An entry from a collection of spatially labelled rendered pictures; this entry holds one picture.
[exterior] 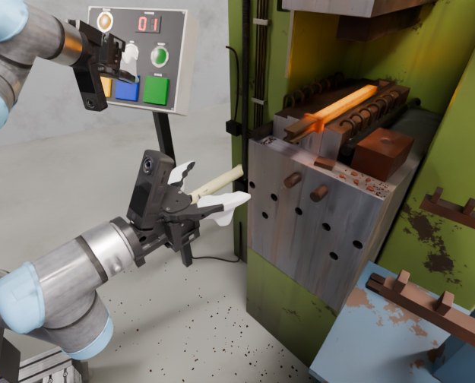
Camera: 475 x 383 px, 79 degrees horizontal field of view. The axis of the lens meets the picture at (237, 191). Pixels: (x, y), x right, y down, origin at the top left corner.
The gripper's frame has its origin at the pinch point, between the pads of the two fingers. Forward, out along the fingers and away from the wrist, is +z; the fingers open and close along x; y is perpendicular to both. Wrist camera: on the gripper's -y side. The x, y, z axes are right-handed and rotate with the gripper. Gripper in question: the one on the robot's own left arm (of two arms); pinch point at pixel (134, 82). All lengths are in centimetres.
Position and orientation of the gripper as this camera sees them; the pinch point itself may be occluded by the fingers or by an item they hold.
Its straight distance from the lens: 84.5
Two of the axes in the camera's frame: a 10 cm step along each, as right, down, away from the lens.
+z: 3.0, -1.2, 9.5
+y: 1.6, -9.7, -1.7
